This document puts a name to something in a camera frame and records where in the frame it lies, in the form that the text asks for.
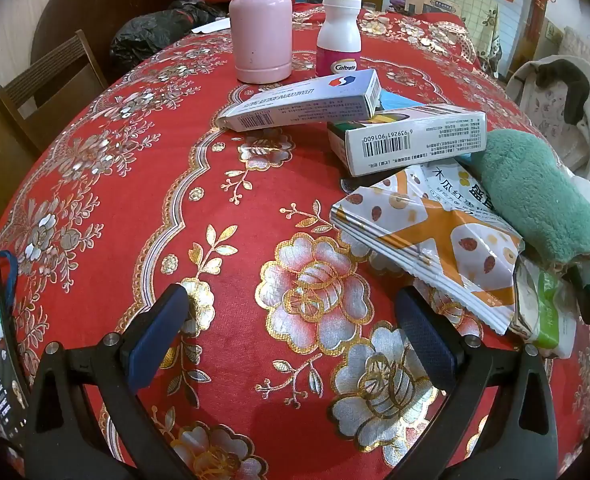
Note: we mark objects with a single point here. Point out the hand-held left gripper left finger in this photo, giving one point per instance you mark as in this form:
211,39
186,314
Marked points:
151,340

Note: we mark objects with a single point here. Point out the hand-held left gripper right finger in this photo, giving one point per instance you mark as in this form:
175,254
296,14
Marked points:
425,335

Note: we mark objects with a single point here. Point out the white and green packet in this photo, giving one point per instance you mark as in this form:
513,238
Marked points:
545,310

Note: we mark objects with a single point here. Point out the orange and white snack wrapper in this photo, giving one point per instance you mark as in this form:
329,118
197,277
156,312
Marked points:
425,230

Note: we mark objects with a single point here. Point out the person's right forearm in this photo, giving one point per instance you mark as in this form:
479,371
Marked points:
535,195

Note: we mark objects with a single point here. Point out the red floral tablecloth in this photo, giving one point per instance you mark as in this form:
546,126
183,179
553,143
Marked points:
175,185

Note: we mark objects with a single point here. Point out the white box with rainbow print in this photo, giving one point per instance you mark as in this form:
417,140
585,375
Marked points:
410,145

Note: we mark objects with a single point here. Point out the white padded jacket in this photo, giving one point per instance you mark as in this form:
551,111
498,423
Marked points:
530,100

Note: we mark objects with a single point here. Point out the dark grey cloth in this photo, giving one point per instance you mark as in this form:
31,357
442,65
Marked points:
567,85

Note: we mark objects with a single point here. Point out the blue plastic packet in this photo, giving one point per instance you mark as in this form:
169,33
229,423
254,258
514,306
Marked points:
395,100

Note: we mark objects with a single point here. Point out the white and blue medicine box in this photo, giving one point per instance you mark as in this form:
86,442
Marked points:
300,105

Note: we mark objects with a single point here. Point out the wooden chair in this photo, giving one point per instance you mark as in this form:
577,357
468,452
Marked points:
50,80

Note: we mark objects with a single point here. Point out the black plastic bag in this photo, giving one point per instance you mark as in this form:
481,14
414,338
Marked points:
150,35

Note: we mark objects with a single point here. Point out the pale floral cloth cover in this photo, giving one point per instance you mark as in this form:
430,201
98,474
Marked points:
475,15

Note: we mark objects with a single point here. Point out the white pill bottle pink label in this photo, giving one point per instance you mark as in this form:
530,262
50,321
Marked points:
337,30

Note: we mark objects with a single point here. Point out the white paper sheet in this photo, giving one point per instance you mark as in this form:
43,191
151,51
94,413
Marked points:
215,26

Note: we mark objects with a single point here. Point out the pink insulated bottle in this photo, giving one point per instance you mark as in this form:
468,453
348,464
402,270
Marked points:
260,35

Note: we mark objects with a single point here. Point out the cardboard box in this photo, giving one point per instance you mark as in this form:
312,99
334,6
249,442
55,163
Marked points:
432,2

